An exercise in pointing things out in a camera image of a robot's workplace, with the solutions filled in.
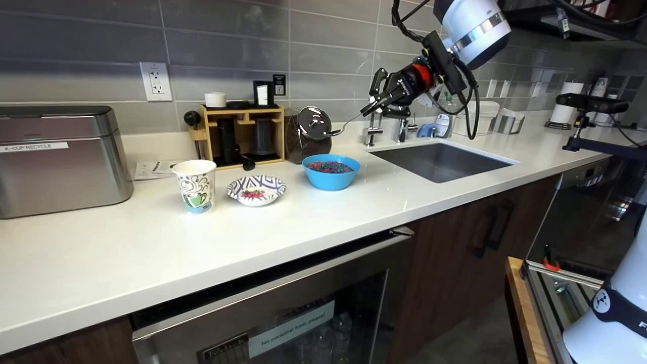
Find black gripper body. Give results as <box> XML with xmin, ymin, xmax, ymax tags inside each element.
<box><xmin>387</xmin><ymin>60</ymin><xmax>434</xmax><ymax>104</ymax></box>

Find colourful cereal heap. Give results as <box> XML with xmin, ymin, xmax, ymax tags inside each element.
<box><xmin>307</xmin><ymin>158</ymin><xmax>356</xmax><ymax>177</ymax></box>

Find blue bowl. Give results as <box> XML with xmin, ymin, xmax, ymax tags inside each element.
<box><xmin>300</xmin><ymin>151</ymin><xmax>362</xmax><ymax>193</ymax></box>

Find black round knob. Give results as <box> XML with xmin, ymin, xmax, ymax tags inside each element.
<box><xmin>183</xmin><ymin>109</ymin><xmax>205</xmax><ymax>132</ymax></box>

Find metal spoon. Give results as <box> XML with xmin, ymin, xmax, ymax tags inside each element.
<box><xmin>329</xmin><ymin>99</ymin><xmax>373</xmax><ymax>142</ymax></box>

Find small white cup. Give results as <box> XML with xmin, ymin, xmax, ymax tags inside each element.
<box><xmin>203</xmin><ymin>92</ymin><xmax>229</xmax><ymax>109</ymax></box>

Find glass door beverage fridge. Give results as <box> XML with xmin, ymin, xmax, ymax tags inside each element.
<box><xmin>127</xmin><ymin>226</ymin><xmax>418</xmax><ymax>364</ymax></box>

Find aluminium extrusion frame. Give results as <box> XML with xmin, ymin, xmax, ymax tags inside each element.
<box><xmin>524</xmin><ymin>260</ymin><xmax>610</xmax><ymax>364</ymax></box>

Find dark wall shelf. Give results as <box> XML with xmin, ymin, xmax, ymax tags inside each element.
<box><xmin>503</xmin><ymin>0</ymin><xmax>647</xmax><ymax>48</ymax></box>

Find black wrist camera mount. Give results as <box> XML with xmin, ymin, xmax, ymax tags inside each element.
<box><xmin>420</xmin><ymin>28</ymin><xmax>475</xmax><ymax>98</ymax></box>

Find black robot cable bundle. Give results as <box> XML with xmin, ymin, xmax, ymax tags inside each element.
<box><xmin>390</xmin><ymin>0</ymin><xmax>484</xmax><ymax>142</ymax></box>

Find black camera on stand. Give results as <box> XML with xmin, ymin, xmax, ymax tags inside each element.
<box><xmin>555</xmin><ymin>92</ymin><xmax>647</xmax><ymax>153</ymax></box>

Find glass jar with metal lid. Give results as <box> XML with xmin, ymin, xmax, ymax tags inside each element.
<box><xmin>286</xmin><ymin>104</ymin><xmax>336</xmax><ymax>167</ymax></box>

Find patterned paper cup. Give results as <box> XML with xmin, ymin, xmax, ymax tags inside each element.
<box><xmin>170</xmin><ymin>158</ymin><xmax>219</xmax><ymax>217</ymax></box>

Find white paper sachets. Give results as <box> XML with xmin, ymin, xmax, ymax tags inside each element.
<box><xmin>132</xmin><ymin>158</ymin><xmax>180</xmax><ymax>183</ymax></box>

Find black framed sign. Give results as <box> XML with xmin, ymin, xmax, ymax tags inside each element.
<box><xmin>252</xmin><ymin>79</ymin><xmax>278</xmax><ymax>109</ymax></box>

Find wooden coffee stand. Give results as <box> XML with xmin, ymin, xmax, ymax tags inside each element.
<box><xmin>190</xmin><ymin>101</ymin><xmax>288</xmax><ymax>169</ymax></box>

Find wire sponge rack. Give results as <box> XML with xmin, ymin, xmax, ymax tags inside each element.
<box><xmin>490</xmin><ymin>109</ymin><xmax>531</xmax><ymax>136</ymax></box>

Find white wall outlet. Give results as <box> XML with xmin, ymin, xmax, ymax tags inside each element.
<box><xmin>138</xmin><ymin>60</ymin><xmax>174</xmax><ymax>106</ymax></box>

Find white paper towel roll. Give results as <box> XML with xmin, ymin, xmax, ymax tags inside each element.
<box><xmin>549</xmin><ymin>79</ymin><xmax>586</xmax><ymax>127</ymax></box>

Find white blue-patterned bowl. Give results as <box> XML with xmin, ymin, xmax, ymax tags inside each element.
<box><xmin>225</xmin><ymin>174</ymin><xmax>289</xmax><ymax>210</ymax></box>

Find dark wood base cabinet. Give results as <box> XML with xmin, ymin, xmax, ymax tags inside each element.
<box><xmin>0</xmin><ymin>316</ymin><xmax>139</xmax><ymax>364</ymax></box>
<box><xmin>390</xmin><ymin>172</ymin><xmax>563</xmax><ymax>364</ymax></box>

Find black coffee press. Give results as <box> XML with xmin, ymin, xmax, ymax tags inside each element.
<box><xmin>252</xmin><ymin>119</ymin><xmax>280</xmax><ymax>161</ymax></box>
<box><xmin>215</xmin><ymin>119</ymin><xmax>243</xmax><ymax>169</ymax></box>

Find steel undermount sink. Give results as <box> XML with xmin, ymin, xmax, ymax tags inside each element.
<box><xmin>370</xmin><ymin>140</ymin><xmax>518</xmax><ymax>187</ymax></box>

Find black cabinet handle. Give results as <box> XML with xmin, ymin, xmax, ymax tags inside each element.
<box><xmin>494</xmin><ymin>199</ymin><xmax>518</xmax><ymax>252</ymax></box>
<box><xmin>471</xmin><ymin>205</ymin><xmax>502</xmax><ymax>262</ymax></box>

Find white dish tray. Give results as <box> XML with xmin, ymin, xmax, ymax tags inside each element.
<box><xmin>471</xmin><ymin>99</ymin><xmax>502</xmax><ymax>137</ymax></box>

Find small blue sink caddy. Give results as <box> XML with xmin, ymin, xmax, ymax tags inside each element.
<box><xmin>415</xmin><ymin>114</ymin><xmax>453</xmax><ymax>142</ymax></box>

